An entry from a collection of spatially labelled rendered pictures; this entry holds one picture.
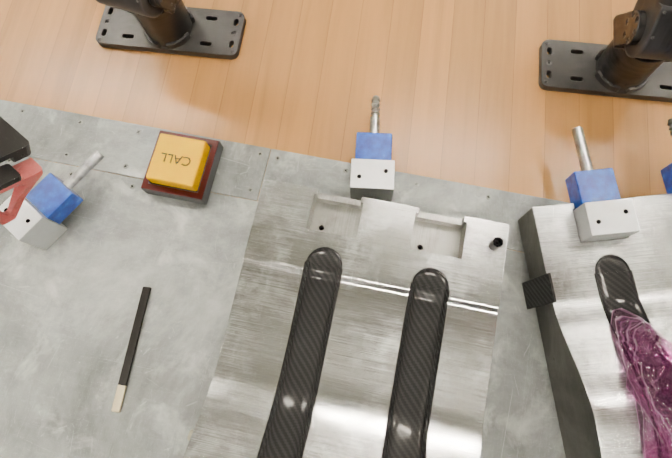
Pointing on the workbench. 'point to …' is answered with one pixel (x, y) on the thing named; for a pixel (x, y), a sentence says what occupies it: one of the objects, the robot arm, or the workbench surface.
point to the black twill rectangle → (539, 291)
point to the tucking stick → (131, 350)
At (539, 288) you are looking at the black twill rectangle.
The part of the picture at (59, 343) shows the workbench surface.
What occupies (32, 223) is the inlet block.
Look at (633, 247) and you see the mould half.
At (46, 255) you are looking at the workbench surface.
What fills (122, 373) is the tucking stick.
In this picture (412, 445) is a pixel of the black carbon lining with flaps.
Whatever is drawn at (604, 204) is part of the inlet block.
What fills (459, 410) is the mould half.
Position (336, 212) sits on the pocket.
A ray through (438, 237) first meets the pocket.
